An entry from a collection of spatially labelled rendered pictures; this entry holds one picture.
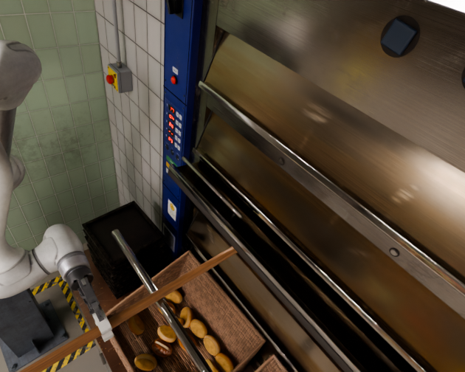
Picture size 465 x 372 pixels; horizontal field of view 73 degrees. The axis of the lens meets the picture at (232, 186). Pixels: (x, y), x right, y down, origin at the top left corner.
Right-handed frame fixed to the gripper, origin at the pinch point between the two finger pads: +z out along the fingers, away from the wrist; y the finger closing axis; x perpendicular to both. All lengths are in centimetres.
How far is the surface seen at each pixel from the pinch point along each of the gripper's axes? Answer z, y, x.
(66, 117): -121, 8, -29
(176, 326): 11.6, 2.3, -17.8
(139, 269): -12.5, 2.4, -17.4
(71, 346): 0.7, -0.7, 9.1
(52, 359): 1.0, -0.5, 14.3
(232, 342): 17, 52, -47
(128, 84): -86, -25, -51
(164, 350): 0, 56, -21
